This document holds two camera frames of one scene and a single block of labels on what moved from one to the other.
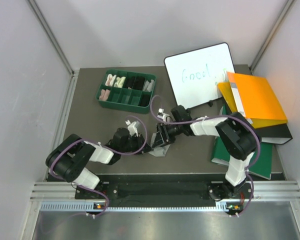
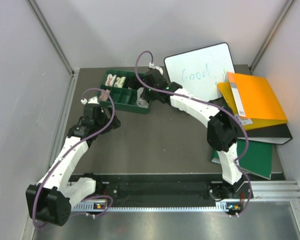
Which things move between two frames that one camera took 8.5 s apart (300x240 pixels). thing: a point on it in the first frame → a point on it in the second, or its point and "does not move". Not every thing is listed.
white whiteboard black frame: x=194 y=76 does not move
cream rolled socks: x=119 y=82 does not move
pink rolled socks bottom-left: x=104 y=94 does not move
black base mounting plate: x=166 y=190 does not move
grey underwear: x=160 y=151 → x=141 y=102
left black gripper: x=139 y=140 → x=103 y=115
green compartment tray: x=127 y=90 does not move
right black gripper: x=162 y=139 → x=145 y=96
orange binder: x=253 y=96 does not move
